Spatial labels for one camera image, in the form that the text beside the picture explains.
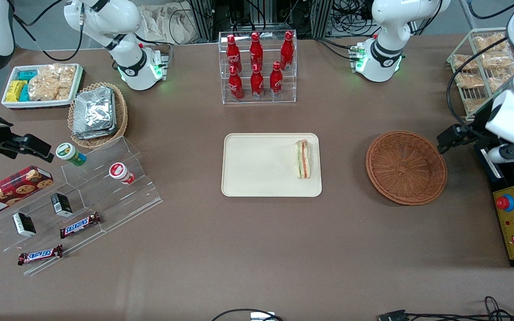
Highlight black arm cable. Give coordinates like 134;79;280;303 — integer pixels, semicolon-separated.
12;0;84;62
446;36;510;139

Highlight oval tan wicker basket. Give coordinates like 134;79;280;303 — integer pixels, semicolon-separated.
68;82;129;149

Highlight beige cloth bag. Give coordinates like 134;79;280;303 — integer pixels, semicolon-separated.
139;4;202;45

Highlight black tangled cables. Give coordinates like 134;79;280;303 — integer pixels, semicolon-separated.
406;296;514;321

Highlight red cola bottle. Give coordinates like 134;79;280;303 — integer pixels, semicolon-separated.
249;32;264;72
226;34;242;74
250;63;265;100
269;62;284;98
280;31;295;71
228;66;244;101

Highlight black cable connector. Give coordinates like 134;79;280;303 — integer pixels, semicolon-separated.
377;309;410;321

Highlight aluminium frame profile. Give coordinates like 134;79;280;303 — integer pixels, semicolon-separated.
311;0;334;39
189;0;216;41

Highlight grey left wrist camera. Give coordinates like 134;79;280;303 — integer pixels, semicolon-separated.
488;147;514;165

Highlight silver foil pack stack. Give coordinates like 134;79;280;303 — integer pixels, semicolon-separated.
73;86;118;140

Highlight red cup with white lid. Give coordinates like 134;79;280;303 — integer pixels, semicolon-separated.
109;162;136;185

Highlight white wire rack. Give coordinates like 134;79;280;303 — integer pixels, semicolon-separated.
447;28;514;121

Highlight white rectangular snack tray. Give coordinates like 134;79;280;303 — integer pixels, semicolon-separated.
1;63;84;110

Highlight brown Snickers bar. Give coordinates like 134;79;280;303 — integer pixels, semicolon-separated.
59;212;102;239
17;244;64;266

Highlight triangle sandwich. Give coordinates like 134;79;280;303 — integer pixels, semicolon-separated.
294;139;311;179

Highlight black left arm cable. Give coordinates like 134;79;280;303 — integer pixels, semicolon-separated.
446;36;510;139

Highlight clear bag of pastry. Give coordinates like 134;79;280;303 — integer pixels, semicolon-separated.
473;34;508;54
463;98;490;115
480;52;514;70
488;67;514;93
452;54;479;71
456;73;485;89

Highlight clear bag of crackers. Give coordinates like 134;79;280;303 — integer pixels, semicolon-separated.
28;64;77;102

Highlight red emergency stop button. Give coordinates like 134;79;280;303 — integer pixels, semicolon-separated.
496;194;514;213

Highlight cream plastic tray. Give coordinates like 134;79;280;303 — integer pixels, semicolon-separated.
221;132;323;198

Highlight clear acrylic bottle rack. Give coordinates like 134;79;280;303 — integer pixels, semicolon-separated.
218;30;298;105

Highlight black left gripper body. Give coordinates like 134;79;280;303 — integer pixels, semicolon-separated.
462;107;492;141

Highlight red tartan cookie box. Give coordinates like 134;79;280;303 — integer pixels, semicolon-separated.
0;165;54;220

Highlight black looped table cable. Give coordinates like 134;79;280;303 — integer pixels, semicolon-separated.
211;309;284;321

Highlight round brown wicker basket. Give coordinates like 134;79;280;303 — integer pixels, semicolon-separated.
365;130;448;206

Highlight yellow snack packet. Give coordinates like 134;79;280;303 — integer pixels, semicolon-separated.
5;80;28;103

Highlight green cup with white lid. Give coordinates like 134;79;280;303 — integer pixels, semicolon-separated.
56;143;87;167

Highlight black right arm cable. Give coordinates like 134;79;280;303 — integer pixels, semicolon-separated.
12;0;84;62

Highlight small black box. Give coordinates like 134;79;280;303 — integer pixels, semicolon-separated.
12;212;37;237
50;193;74;218

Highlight clear acrylic stepped stand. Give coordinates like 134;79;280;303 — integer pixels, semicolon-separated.
0;136;164;276

